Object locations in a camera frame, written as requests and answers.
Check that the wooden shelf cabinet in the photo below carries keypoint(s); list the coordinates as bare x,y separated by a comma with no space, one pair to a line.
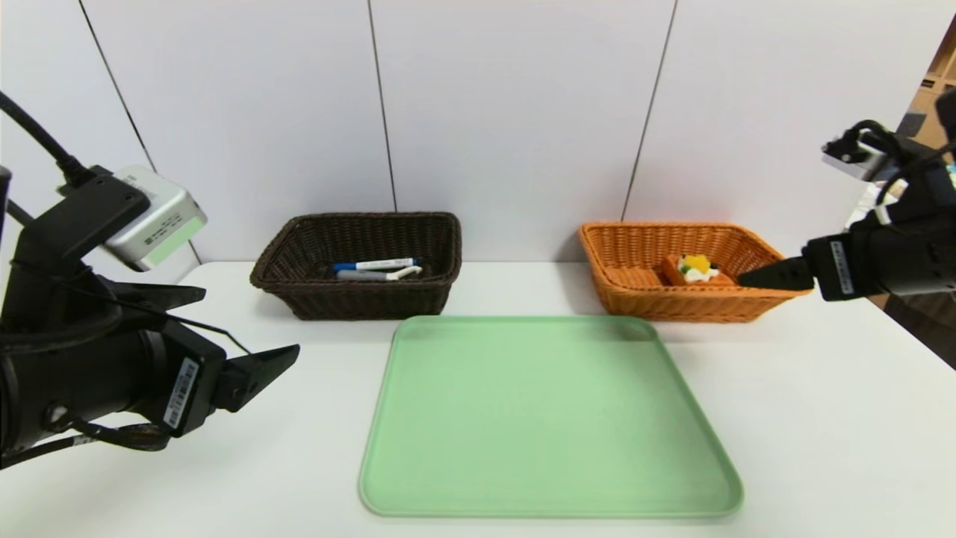
933,82

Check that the orange wicker basket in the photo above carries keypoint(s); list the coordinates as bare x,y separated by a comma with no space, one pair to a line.
672,306

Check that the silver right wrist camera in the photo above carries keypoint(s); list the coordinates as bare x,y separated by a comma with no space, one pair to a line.
855,157

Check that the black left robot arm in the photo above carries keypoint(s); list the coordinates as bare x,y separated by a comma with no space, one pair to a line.
67,373

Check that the light green plastic tray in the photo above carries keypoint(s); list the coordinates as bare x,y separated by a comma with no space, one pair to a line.
538,426

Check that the dark brown wicker basket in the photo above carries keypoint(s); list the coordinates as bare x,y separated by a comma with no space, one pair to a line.
358,302

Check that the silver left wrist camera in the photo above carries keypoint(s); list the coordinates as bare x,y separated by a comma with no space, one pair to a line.
160,220

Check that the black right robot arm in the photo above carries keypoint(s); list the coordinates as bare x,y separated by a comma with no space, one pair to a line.
926,246

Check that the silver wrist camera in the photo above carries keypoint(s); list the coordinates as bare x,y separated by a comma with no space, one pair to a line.
160,220
855,157

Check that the toy waffle with fruit cream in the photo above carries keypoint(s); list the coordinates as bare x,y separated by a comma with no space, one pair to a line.
698,270

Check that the white whiteboard marker blue cap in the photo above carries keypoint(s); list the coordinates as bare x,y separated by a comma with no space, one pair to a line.
381,264

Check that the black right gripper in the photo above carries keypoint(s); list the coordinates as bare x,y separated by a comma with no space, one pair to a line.
834,270

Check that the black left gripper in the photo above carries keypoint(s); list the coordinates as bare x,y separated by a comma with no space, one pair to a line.
193,385

